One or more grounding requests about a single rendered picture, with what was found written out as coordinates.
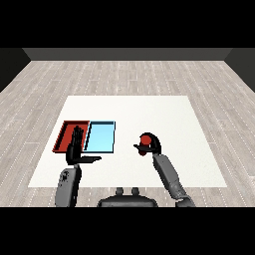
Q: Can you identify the light blue shallow open box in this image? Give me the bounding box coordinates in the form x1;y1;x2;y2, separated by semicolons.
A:
83;121;117;154

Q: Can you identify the red can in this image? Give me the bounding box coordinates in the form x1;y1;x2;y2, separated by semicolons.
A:
137;134;151;156

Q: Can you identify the dark grey robot body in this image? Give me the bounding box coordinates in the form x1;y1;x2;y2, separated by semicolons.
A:
97;187;158;208

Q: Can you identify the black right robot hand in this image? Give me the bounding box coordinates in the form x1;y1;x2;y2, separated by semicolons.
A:
132;131;162;155

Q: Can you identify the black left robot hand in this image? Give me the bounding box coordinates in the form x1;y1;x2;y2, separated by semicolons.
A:
65;126;103;166

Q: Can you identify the red shallow open box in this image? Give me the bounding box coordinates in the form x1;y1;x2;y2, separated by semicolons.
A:
52;120;91;154

